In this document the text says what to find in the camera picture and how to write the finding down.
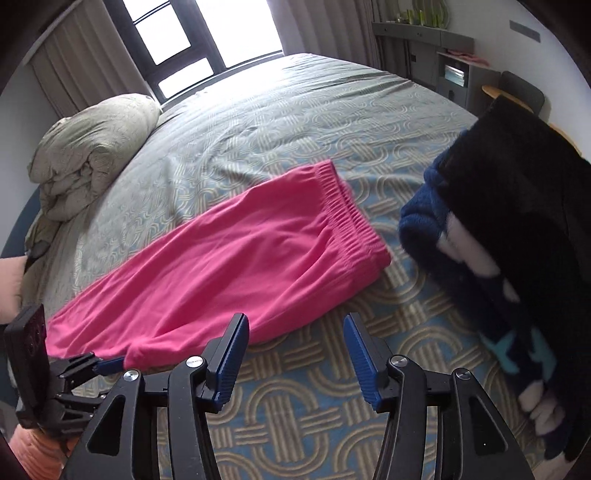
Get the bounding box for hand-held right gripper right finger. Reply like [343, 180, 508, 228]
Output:
[344, 312, 530, 480]

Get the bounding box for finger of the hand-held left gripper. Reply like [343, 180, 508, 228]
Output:
[48, 353, 126, 393]
[54, 392, 103, 435]

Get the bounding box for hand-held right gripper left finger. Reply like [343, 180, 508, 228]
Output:
[60, 313, 250, 480]

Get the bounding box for pink pants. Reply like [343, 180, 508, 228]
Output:
[46, 159, 393, 373]

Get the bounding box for person's orange clothing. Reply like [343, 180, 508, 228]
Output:
[13, 425, 80, 480]

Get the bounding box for peach cloth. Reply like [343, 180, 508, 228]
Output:
[0, 256, 27, 325]

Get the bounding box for blue bed headboard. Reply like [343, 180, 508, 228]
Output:
[0, 189, 43, 260]

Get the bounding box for navy patterned fleece garment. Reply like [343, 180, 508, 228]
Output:
[399, 150, 583, 462]

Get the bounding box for folded beige duvet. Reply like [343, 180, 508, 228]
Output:
[24, 93, 162, 278]

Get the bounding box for black folded cloth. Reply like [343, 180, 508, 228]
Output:
[438, 97, 591, 455]

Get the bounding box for patterned blue beige bedspread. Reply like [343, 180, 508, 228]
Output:
[41, 53, 555, 480]

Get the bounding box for grey shelf unit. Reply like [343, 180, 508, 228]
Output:
[435, 50, 502, 116]

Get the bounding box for beige curtain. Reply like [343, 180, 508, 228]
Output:
[25, 0, 154, 118]
[276, 0, 385, 71]

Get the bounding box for black chair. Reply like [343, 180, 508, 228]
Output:
[498, 71, 546, 116]

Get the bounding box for pink cloth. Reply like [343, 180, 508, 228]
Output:
[447, 50, 490, 66]

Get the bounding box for dark framed window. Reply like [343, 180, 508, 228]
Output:
[108, 0, 284, 103]

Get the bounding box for dark dresser with items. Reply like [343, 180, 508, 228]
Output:
[372, 21, 476, 88]

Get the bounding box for grey wall plate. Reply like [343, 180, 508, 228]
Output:
[508, 19, 542, 43]

